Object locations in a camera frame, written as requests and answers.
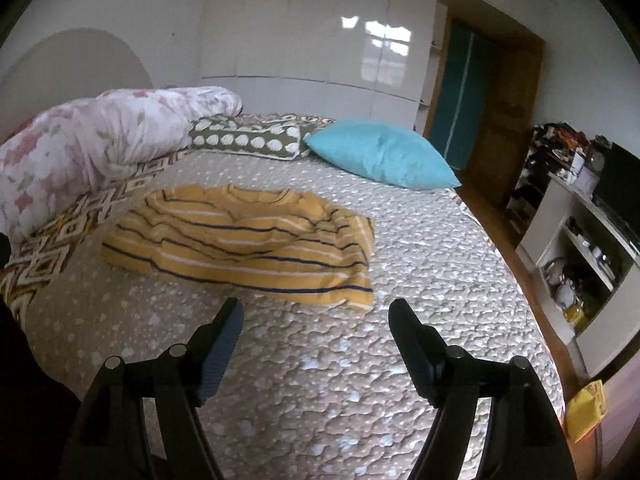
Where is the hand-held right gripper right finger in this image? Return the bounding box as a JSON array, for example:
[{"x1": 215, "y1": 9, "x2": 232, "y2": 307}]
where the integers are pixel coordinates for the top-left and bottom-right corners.
[{"x1": 388, "y1": 298, "x2": 577, "y2": 480}]

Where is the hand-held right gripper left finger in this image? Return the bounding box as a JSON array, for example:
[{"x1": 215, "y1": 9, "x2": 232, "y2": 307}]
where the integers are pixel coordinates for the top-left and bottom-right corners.
[{"x1": 64, "y1": 296, "x2": 245, "y2": 480}]

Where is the yellow striped shirt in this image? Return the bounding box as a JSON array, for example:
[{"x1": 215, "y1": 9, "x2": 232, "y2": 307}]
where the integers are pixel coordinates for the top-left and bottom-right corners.
[{"x1": 101, "y1": 184, "x2": 376, "y2": 313}]

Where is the grey quilted bedspread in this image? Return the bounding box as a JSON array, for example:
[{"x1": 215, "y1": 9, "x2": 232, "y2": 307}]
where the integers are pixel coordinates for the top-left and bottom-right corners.
[{"x1": 20, "y1": 148, "x2": 566, "y2": 480}]

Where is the yellow bag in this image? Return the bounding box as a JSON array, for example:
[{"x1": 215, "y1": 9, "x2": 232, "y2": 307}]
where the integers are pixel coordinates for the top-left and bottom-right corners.
[{"x1": 564, "y1": 379, "x2": 607, "y2": 445}]

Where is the white shelf unit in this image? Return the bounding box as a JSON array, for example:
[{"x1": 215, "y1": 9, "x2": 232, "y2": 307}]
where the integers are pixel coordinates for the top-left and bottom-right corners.
[{"x1": 515, "y1": 172, "x2": 640, "y2": 380}]

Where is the brown geometric patterned blanket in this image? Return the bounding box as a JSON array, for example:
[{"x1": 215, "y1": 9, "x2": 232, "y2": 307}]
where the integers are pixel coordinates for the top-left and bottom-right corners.
[{"x1": 0, "y1": 148, "x2": 196, "y2": 331}]

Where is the blue pillow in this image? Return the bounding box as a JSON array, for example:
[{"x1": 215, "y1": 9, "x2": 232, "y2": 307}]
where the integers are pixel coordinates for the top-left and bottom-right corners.
[{"x1": 303, "y1": 120, "x2": 462, "y2": 190}]

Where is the brown dotted pillow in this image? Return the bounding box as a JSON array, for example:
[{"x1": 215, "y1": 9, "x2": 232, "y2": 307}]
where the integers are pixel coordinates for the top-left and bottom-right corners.
[{"x1": 188, "y1": 115, "x2": 317, "y2": 161}]

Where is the pink floral duvet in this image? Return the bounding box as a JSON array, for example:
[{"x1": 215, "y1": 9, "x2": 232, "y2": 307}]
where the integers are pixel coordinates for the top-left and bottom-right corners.
[{"x1": 0, "y1": 86, "x2": 244, "y2": 239}]

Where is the teal door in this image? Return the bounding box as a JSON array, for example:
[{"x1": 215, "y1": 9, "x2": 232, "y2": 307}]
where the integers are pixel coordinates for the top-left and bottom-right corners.
[{"x1": 428, "y1": 17, "x2": 496, "y2": 171}]

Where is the black television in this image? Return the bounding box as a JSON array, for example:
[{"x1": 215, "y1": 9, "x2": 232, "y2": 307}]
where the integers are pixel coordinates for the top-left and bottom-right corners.
[{"x1": 592, "y1": 142, "x2": 640, "y2": 241}]

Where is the grey round headboard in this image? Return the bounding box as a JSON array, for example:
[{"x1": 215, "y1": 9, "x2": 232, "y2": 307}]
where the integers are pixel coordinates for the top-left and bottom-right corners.
[{"x1": 0, "y1": 27, "x2": 154, "y2": 142}]

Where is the white glossy wardrobe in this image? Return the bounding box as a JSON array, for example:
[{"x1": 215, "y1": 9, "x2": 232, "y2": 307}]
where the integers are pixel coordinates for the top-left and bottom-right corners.
[{"x1": 199, "y1": 0, "x2": 440, "y2": 133}]

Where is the wooden door frame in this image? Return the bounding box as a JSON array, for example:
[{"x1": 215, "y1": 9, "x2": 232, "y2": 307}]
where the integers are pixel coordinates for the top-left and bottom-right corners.
[{"x1": 419, "y1": 0, "x2": 546, "y2": 206}]

